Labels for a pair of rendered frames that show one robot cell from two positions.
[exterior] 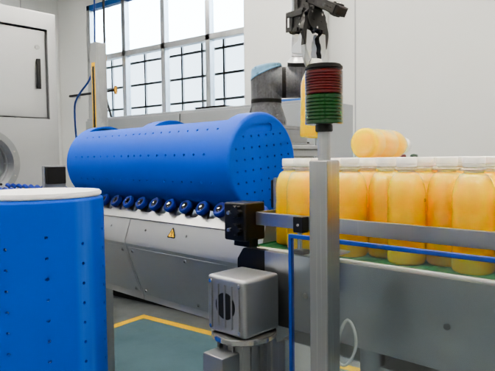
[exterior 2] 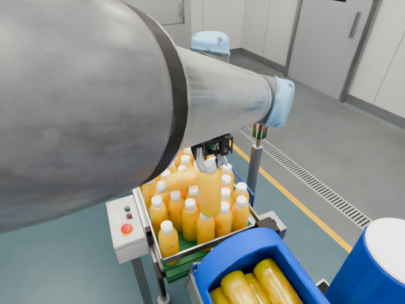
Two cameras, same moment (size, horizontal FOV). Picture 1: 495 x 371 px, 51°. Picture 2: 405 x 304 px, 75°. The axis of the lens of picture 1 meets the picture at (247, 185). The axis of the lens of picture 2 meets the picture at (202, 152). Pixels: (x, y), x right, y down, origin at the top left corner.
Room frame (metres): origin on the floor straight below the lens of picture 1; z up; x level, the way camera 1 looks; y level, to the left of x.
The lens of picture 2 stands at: (1.89, 0.03, 1.83)
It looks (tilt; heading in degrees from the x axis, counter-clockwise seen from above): 38 degrees down; 203
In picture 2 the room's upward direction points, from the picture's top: straight up
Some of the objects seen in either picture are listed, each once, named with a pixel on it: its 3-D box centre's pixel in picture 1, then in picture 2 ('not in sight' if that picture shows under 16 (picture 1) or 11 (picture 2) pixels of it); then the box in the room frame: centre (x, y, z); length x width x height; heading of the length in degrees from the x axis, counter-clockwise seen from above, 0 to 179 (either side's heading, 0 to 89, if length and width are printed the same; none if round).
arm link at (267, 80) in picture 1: (267, 82); not in sight; (1.96, -0.08, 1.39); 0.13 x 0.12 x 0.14; 86
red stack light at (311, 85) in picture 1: (323, 82); (261, 122); (0.88, -0.13, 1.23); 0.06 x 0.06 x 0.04
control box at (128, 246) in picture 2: not in sight; (126, 227); (1.47, -0.45, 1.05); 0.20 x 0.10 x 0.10; 46
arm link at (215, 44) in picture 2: not in sight; (210, 63); (1.40, -0.17, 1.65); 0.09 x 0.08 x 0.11; 176
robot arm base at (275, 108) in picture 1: (266, 112); not in sight; (1.97, -0.07, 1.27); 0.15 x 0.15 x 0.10
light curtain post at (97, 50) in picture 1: (102, 209); not in sight; (2.67, 0.75, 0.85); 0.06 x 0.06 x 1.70; 46
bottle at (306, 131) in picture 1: (314, 101); (210, 189); (1.37, -0.18, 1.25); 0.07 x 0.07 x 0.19
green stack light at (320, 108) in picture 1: (323, 110); (260, 131); (0.88, -0.13, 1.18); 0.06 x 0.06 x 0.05
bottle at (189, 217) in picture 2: not in sight; (190, 221); (1.32, -0.27, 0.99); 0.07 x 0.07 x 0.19
